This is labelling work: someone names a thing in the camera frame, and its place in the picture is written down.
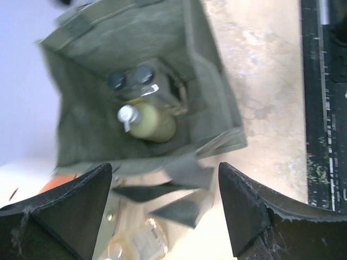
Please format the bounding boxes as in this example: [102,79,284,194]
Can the green pump lotion bottle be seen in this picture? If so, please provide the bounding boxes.
[117,102,177,143]

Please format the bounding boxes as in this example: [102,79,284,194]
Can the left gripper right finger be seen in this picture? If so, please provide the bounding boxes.
[218,162,346,260]

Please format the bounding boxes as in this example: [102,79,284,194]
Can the amber bottle white cap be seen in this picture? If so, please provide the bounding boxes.
[99,218,169,260]

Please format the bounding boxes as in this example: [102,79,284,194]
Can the green canvas bag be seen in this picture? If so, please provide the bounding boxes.
[40,1,247,227]

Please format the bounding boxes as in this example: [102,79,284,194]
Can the round-top mini drawer cabinet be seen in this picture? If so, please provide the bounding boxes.
[0,157,123,260]

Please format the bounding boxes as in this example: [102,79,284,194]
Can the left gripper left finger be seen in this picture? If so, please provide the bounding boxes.
[1,163,112,259]

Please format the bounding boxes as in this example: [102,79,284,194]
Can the clear square bottle black label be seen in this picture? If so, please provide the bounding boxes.
[133,63,188,115]

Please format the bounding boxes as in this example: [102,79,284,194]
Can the clear square bottle front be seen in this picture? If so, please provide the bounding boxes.
[107,71,127,92]

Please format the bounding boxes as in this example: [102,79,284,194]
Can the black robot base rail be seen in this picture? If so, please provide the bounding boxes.
[300,1,346,213]

